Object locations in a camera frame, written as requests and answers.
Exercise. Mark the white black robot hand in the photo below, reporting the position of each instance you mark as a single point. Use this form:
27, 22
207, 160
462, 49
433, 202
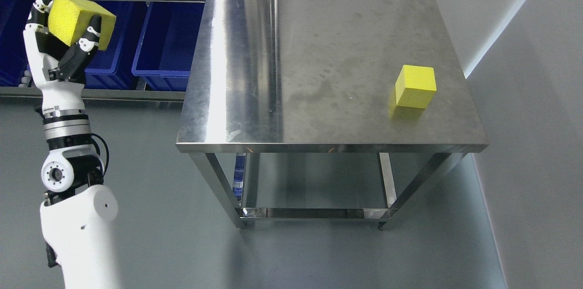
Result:
58, 70

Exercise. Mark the yellow foam block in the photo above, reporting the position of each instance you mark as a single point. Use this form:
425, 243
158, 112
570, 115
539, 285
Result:
415, 86
69, 19

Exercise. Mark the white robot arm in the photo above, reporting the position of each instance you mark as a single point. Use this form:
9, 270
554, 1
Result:
77, 211

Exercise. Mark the blue plastic bin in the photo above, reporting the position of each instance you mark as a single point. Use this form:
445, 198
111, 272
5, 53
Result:
13, 60
112, 68
167, 43

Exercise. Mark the stainless steel table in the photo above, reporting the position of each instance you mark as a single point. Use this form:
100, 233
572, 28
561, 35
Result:
318, 76

